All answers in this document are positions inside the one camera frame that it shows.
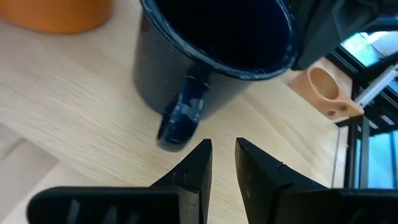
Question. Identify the orange plastic cup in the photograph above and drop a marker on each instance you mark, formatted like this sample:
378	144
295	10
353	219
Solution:
56	15

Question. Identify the dark blue enamel mug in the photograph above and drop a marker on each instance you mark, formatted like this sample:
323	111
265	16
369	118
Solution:
161	71

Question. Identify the black aluminium table frame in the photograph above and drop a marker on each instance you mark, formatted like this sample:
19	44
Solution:
377	107

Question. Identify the silver aluminium bar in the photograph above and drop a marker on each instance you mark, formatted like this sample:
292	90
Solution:
376	85

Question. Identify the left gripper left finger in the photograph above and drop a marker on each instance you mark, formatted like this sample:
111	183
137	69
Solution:
174	199

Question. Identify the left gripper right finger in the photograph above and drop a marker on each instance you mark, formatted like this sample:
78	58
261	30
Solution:
273	193

